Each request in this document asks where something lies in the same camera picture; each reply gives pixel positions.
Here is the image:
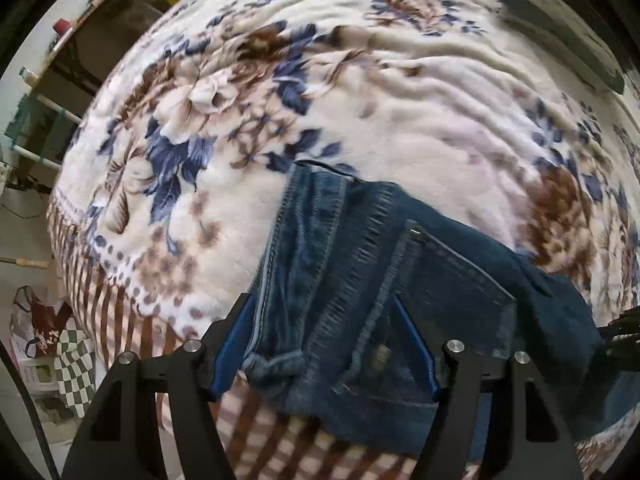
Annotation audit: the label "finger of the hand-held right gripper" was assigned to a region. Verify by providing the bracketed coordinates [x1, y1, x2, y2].
[597, 307, 640, 357]

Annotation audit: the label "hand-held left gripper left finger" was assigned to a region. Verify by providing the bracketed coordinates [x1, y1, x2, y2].
[60, 293, 257, 480]

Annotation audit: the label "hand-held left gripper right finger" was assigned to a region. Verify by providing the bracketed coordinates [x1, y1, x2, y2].
[394, 295, 586, 480]

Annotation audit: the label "blue denim pants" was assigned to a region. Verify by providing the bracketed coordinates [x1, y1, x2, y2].
[242, 160, 640, 461]

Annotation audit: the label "checkered plastic bag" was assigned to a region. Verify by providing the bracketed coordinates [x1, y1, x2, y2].
[9, 285, 97, 422]

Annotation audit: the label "wooden stick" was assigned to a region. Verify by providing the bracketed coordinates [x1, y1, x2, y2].
[0, 257, 52, 270]

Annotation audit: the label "floral printed blanket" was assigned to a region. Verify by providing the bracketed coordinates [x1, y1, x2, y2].
[45, 0, 640, 480]

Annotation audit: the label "white pipe rack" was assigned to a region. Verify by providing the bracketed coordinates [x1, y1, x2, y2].
[4, 66, 84, 172]

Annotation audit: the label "folded grey green cloth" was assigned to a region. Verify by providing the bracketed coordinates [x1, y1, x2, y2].
[499, 0, 627, 95]

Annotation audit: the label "black cable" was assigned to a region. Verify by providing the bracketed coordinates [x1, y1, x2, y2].
[0, 172, 53, 221]

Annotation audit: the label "wooden table with black frame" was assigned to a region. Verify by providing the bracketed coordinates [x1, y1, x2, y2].
[49, 0, 197, 96]

